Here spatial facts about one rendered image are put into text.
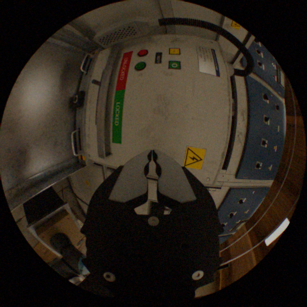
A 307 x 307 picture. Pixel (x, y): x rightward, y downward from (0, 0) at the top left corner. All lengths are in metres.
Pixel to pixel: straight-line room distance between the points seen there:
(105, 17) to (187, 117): 0.57
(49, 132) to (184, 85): 0.45
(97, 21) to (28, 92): 0.40
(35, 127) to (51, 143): 0.09
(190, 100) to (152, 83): 0.11
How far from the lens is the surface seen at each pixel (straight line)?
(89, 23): 0.63
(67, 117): 0.44
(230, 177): 0.62
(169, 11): 0.51
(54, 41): 0.54
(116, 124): 0.28
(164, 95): 0.24
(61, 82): 0.46
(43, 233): 0.65
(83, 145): 0.40
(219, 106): 0.26
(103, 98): 0.27
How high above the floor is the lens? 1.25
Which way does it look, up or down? 13 degrees down
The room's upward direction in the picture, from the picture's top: 99 degrees clockwise
